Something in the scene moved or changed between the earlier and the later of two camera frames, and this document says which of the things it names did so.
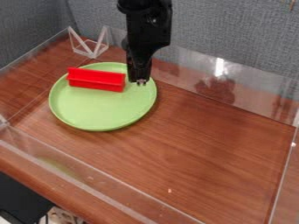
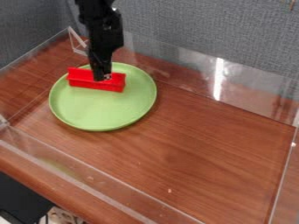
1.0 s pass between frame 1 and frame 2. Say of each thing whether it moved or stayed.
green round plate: stayed
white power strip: stayed
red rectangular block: stayed
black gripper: moved
